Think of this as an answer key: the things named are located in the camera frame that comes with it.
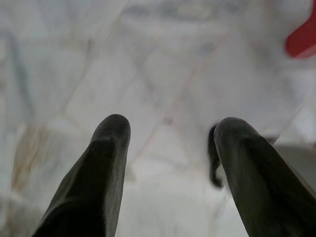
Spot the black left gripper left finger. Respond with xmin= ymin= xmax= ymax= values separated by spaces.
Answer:
xmin=32 ymin=113 xmax=131 ymax=237

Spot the red plastic stool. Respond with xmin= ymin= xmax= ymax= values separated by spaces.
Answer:
xmin=285 ymin=0 xmax=316 ymax=59

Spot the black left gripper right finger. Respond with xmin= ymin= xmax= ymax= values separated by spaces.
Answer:
xmin=213 ymin=117 xmax=316 ymax=237

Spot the black robot left foot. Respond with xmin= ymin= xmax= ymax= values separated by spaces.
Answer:
xmin=208 ymin=124 xmax=224 ymax=189

